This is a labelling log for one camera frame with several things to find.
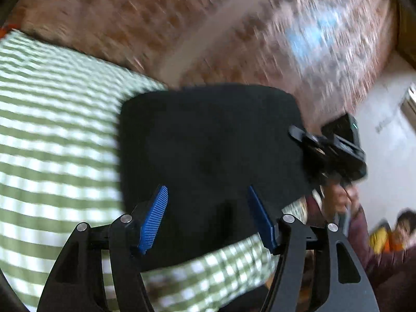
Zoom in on black pants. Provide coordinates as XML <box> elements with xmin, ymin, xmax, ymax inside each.
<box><xmin>119</xmin><ymin>84</ymin><xmax>311</xmax><ymax>271</ymax></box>

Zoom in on person's right hand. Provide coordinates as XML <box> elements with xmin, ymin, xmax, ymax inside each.
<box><xmin>322</xmin><ymin>183</ymin><xmax>360</xmax><ymax>220</ymax></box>

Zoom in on child in yellow shirt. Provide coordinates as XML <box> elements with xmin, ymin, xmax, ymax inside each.
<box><xmin>369</xmin><ymin>209</ymin><xmax>415</xmax><ymax>254</ymax></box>

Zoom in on brown floral curtain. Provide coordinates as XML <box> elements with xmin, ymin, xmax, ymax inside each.
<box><xmin>6</xmin><ymin>0</ymin><xmax>397</xmax><ymax>130</ymax></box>

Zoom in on green white checkered bedsheet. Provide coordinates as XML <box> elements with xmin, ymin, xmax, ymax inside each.
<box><xmin>0</xmin><ymin>29</ymin><xmax>308</xmax><ymax>312</ymax></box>

